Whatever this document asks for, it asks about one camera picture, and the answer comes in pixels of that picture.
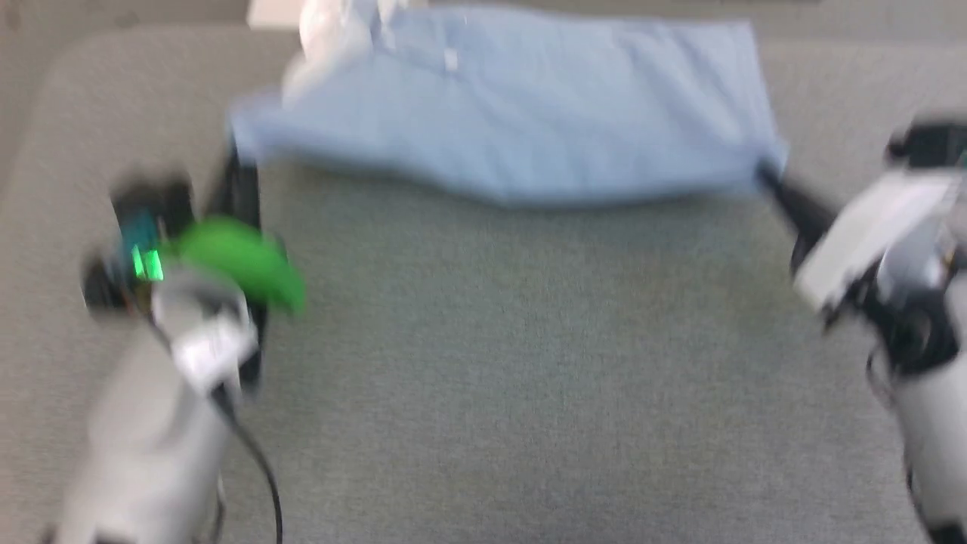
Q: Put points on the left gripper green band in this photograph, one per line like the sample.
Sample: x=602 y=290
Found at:
x=242 y=261

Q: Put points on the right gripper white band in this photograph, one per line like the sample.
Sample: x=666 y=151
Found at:
x=869 y=234

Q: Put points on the light blue polo shirt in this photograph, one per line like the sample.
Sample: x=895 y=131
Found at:
x=529 y=106

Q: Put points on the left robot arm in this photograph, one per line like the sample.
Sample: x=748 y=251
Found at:
x=143 y=438

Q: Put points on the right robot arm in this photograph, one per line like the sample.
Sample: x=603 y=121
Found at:
x=937 y=438

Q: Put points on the white box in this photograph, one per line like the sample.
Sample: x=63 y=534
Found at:
x=272 y=13

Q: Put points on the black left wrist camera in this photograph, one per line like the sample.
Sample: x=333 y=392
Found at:
x=155 y=204

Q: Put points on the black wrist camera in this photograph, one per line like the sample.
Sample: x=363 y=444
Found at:
x=933 y=145
x=155 y=204

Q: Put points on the teal left camera connector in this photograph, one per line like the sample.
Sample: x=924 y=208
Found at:
x=145 y=253

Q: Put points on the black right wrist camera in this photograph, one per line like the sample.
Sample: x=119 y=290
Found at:
x=933 y=145

